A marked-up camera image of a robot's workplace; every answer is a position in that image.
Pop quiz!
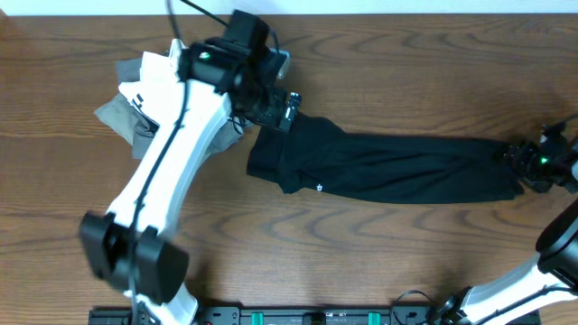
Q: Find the grey crumpled garment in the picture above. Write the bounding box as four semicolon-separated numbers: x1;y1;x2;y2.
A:
94;59;253;163

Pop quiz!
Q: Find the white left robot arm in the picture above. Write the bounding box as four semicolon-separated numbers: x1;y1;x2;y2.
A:
79;10;301;324

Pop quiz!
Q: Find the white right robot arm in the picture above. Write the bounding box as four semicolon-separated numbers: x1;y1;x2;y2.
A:
428;134;577;324

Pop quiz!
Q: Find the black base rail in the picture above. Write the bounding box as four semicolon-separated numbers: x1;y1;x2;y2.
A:
88;295;542;325

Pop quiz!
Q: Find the black t-shirt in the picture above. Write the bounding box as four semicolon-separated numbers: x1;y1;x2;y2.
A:
247;114;524;204

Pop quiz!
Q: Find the white crumpled t-shirt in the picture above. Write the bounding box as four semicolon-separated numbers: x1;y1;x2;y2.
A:
118;39;186;126

